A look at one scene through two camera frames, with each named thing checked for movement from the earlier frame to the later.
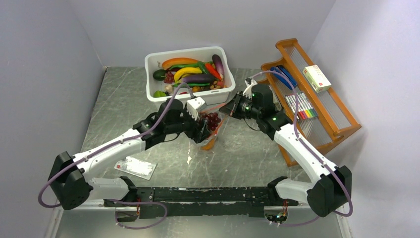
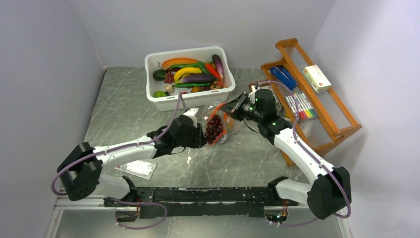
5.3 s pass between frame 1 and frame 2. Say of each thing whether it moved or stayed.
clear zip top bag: moved
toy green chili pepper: stayed
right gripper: stayed
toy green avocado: stayed
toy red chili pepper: stayed
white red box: stayed
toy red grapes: stayed
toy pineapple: moved
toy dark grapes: moved
